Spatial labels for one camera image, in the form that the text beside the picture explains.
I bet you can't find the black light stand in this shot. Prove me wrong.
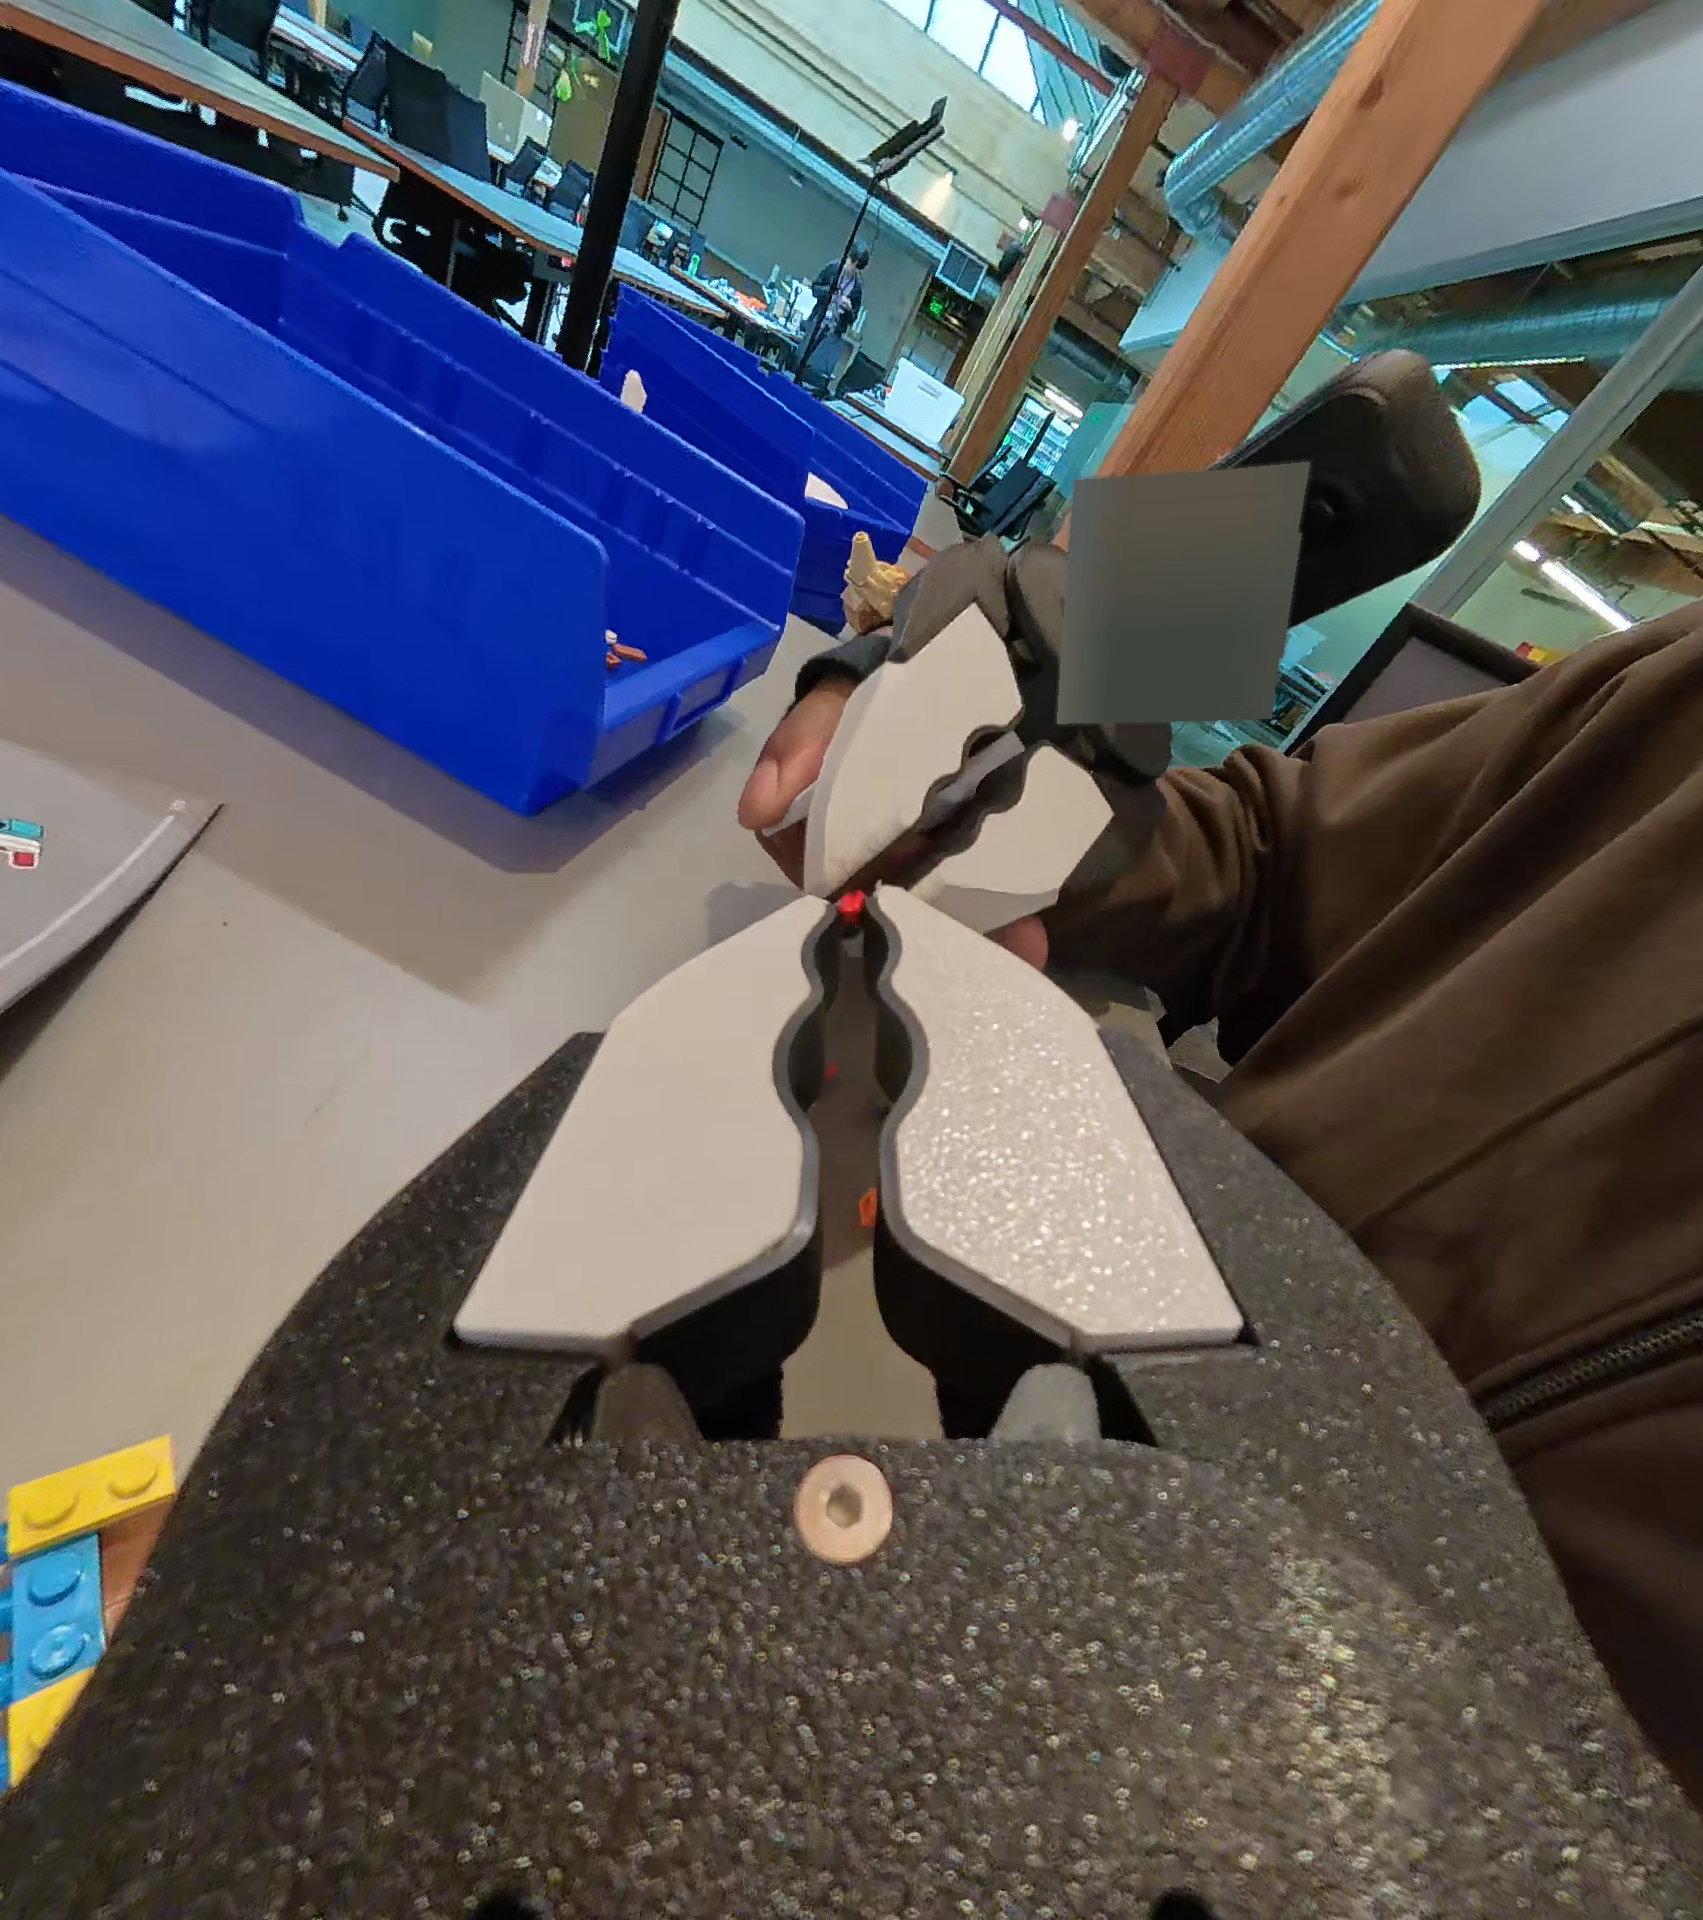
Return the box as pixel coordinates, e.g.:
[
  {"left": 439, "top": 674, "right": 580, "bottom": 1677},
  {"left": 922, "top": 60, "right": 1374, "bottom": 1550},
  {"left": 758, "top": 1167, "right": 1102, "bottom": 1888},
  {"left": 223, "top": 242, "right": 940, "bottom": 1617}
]
[{"left": 828, "top": 95, "right": 954, "bottom": 395}]

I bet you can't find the wooden office table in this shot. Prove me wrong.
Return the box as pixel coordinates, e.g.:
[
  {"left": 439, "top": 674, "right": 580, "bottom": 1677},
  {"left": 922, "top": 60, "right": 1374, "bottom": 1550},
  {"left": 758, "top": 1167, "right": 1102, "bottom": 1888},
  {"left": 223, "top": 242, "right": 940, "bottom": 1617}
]
[
  {"left": 343, "top": 116, "right": 734, "bottom": 324},
  {"left": 0, "top": 0, "right": 401, "bottom": 185}
]

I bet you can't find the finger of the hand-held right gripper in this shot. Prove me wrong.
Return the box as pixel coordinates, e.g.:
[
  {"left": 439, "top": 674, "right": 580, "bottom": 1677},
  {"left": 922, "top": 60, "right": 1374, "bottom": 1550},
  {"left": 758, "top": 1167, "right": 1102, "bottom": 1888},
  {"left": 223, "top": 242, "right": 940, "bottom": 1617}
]
[
  {"left": 804, "top": 611, "right": 1030, "bottom": 894},
  {"left": 882, "top": 742, "right": 1118, "bottom": 932}
]

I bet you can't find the grey metal frame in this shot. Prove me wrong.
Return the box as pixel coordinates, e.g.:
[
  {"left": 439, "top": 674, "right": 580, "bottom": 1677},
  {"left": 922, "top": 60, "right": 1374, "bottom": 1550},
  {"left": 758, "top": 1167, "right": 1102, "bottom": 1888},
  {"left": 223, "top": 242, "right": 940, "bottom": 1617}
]
[{"left": 1418, "top": 175, "right": 1703, "bottom": 620}]

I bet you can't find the row of black office chairs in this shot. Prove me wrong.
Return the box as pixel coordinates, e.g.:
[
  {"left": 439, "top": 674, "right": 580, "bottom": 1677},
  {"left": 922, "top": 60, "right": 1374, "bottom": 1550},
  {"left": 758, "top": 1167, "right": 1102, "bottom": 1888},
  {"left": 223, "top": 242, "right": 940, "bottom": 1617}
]
[{"left": 335, "top": 35, "right": 598, "bottom": 293}]

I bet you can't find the person's brown jacket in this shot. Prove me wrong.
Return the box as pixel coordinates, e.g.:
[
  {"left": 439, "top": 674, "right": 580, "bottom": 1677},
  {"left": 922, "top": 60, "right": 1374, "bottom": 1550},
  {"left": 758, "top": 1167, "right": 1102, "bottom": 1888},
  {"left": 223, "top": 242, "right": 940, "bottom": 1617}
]
[{"left": 1218, "top": 960, "right": 1703, "bottom": 1908}]

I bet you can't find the tan toy figure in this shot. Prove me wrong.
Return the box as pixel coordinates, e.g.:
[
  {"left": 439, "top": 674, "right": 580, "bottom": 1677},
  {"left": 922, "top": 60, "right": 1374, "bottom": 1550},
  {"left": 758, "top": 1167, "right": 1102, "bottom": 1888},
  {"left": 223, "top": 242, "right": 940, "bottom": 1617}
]
[{"left": 848, "top": 528, "right": 926, "bottom": 636}]

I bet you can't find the blue plastic bin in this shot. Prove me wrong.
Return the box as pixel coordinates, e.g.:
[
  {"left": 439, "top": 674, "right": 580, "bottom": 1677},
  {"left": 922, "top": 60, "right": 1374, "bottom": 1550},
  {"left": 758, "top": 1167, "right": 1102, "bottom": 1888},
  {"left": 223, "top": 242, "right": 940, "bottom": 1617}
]
[
  {"left": 600, "top": 282, "right": 932, "bottom": 636},
  {"left": 0, "top": 35, "right": 808, "bottom": 821}
]

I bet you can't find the dark monitor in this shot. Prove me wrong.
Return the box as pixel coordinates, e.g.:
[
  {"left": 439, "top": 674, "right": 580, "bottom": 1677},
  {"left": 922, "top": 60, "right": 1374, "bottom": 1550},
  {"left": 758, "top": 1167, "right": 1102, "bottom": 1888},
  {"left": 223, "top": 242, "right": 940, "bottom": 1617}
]
[{"left": 1294, "top": 599, "right": 1536, "bottom": 752}]

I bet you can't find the thick wooden support post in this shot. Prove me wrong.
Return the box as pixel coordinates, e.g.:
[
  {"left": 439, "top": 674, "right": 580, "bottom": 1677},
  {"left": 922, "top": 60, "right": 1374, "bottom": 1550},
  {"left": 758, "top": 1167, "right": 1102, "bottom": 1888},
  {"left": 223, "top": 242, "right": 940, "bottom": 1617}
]
[{"left": 1104, "top": 0, "right": 1550, "bottom": 485}]

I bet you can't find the thin wooden support post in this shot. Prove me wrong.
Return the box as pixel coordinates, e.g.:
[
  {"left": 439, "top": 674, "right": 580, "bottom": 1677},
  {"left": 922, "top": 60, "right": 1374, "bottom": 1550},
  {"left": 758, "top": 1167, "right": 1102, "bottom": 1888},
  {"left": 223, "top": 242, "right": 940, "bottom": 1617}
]
[{"left": 946, "top": 66, "right": 1186, "bottom": 485}]

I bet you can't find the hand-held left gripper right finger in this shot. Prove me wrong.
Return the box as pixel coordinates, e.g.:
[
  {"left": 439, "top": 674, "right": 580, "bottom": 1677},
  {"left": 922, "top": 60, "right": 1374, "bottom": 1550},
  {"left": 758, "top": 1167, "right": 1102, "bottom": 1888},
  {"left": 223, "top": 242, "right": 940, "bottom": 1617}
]
[{"left": 866, "top": 884, "right": 1246, "bottom": 1360}]

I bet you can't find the grey instruction booklet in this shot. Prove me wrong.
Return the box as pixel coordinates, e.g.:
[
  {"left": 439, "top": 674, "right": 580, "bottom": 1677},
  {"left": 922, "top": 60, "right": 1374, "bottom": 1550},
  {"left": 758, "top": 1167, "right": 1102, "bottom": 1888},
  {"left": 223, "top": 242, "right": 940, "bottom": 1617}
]
[{"left": 0, "top": 703, "right": 225, "bottom": 1104}]

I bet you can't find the person's right forearm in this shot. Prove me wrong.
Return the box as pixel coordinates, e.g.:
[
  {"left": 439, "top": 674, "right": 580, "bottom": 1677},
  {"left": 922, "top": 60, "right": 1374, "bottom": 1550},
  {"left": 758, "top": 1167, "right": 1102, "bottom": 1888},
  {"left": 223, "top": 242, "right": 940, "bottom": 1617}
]
[{"left": 1062, "top": 569, "right": 1703, "bottom": 1111}]

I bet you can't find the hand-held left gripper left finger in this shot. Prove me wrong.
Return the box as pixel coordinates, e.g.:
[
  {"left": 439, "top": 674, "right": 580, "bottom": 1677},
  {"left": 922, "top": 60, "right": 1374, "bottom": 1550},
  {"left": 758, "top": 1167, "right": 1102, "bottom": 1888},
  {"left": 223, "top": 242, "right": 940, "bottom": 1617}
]
[{"left": 457, "top": 894, "right": 842, "bottom": 1364}]

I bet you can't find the black metal pole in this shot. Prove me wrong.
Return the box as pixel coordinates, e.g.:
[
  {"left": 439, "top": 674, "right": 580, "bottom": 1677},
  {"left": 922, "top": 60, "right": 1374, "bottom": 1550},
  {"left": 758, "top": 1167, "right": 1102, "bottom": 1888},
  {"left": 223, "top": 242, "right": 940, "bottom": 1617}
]
[{"left": 556, "top": 0, "right": 684, "bottom": 378}]

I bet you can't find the ribbed silver ventilation duct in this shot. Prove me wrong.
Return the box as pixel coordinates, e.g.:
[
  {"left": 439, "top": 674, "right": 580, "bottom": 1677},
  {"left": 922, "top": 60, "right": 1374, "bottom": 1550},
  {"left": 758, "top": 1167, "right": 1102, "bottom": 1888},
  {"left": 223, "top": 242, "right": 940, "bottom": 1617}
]
[
  {"left": 1324, "top": 275, "right": 1703, "bottom": 373},
  {"left": 1164, "top": 0, "right": 1394, "bottom": 233}
]

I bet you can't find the grey desk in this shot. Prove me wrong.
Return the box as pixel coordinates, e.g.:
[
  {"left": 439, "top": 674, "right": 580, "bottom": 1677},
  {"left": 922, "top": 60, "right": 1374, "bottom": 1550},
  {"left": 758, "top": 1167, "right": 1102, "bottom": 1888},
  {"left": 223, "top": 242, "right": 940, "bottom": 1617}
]
[{"left": 0, "top": 450, "right": 1228, "bottom": 1920}]

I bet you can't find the yellow and blue brick build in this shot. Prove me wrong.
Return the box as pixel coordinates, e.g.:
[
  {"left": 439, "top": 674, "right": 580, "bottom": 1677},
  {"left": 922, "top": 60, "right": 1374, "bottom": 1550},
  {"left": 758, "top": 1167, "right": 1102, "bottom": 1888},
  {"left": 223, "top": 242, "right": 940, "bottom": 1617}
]
[{"left": 0, "top": 1432, "right": 183, "bottom": 1802}]

